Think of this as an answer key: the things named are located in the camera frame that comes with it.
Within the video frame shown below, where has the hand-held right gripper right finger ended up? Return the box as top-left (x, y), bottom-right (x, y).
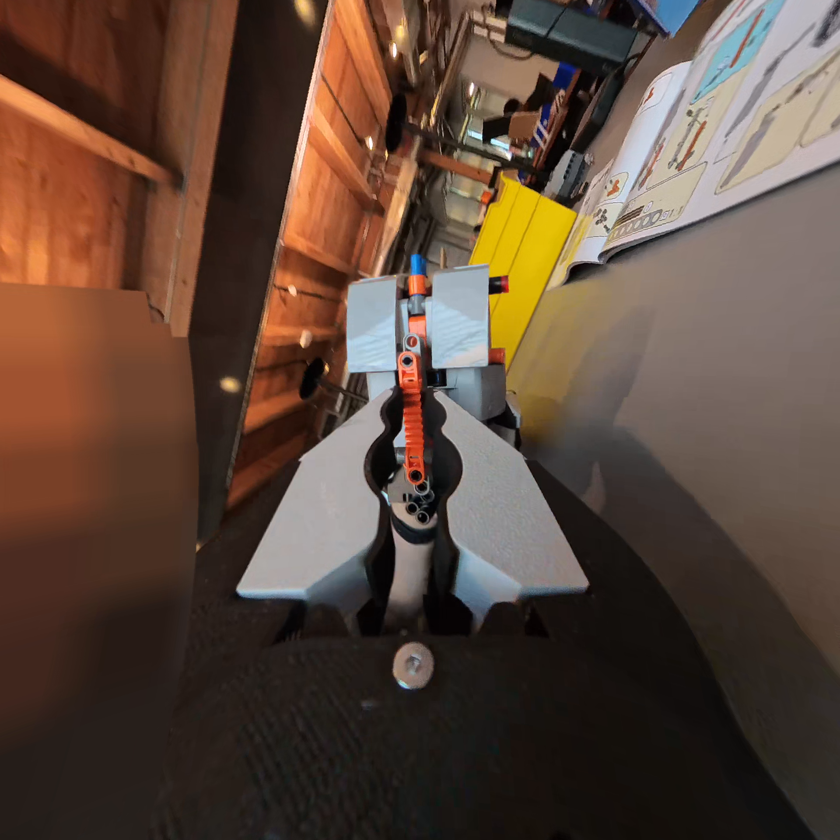
top-left (428, 387), bottom-right (589, 634)

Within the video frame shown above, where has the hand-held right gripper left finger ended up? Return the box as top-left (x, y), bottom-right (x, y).
top-left (238, 386), bottom-right (396, 635)

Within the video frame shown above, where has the grey orange toy robot model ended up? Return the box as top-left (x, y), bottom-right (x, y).
top-left (346, 255), bottom-right (519, 526)

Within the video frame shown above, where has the grey desk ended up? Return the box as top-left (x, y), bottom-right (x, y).
top-left (505, 13), bottom-right (840, 840)

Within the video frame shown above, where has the yellow plastic bin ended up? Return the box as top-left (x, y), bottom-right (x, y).
top-left (469, 172), bottom-right (578, 375)

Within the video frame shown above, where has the grey toy part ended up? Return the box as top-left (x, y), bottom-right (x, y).
top-left (548, 150), bottom-right (595, 201)

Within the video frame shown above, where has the open white instruction booklet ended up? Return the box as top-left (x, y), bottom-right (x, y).
top-left (548, 0), bottom-right (840, 290)

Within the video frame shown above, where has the dark grey flat box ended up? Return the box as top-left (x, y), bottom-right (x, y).
top-left (505, 0), bottom-right (641, 74)

